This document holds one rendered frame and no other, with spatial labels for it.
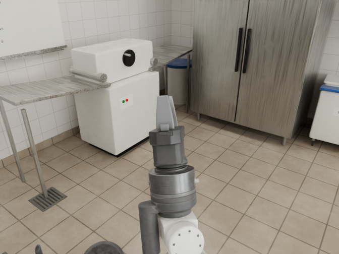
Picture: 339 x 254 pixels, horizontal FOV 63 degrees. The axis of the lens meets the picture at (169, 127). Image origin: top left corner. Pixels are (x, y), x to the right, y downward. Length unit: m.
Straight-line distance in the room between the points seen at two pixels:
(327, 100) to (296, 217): 1.46
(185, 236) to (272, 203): 2.30
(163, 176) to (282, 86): 2.93
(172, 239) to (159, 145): 0.16
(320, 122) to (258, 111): 0.70
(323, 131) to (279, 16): 1.42
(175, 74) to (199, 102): 0.78
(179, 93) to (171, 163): 4.08
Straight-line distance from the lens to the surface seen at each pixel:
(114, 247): 0.67
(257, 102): 3.50
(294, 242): 2.51
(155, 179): 0.51
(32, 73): 3.41
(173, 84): 4.50
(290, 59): 3.27
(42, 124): 3.60
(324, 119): 3.64
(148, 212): 0.53
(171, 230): 0.52
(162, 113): 0.49
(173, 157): 0.48
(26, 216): 2.78
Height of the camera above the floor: 1.77
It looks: 27 degrees down
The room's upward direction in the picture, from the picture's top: straight up
